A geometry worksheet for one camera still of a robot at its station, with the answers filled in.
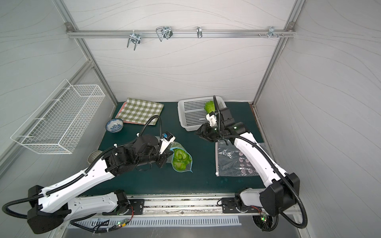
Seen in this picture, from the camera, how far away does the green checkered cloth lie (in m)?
1.10

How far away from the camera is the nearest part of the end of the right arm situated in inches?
21.5

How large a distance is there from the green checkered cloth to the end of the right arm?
1.79 feet
